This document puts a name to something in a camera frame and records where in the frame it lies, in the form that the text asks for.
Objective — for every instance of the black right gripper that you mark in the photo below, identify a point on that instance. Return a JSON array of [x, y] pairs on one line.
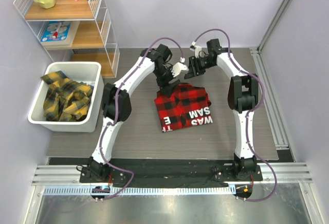
[[191, 74]]

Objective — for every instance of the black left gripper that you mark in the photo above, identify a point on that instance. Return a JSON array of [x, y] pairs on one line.
[[165, 87]]

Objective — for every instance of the red black plaid shirt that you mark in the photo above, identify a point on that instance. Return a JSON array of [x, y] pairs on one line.
[[187, 106]]

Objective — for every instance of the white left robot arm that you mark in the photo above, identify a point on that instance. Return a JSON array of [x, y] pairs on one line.
[[116, 105]]

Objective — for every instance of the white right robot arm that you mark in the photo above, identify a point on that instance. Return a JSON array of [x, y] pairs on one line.
[[243, 96]]

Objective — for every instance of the white plastic bin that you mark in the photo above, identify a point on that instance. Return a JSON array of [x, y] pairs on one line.
[[86, 72]]

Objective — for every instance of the yellow plaid shirt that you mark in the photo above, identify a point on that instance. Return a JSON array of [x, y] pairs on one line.
[[66, 100]]

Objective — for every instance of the blue white picture book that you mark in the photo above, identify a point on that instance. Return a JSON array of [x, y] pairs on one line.
[[57, 33]]

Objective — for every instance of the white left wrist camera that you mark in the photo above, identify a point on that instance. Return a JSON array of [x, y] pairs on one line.
[[179, 67]]

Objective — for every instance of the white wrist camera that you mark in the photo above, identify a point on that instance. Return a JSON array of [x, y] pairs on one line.
[[179, 67], [196, 49]]

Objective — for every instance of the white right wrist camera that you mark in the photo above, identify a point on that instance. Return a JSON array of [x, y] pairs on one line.
[[196, 49]]

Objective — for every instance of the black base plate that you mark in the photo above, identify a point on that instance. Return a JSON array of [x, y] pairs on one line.
[[166, 173]]

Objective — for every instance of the slotted aluminium rail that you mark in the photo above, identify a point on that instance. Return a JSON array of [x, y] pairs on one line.
[[101, 190]]

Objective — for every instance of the white wire shelf rack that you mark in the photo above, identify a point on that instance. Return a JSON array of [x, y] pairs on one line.
[[94, 40]]

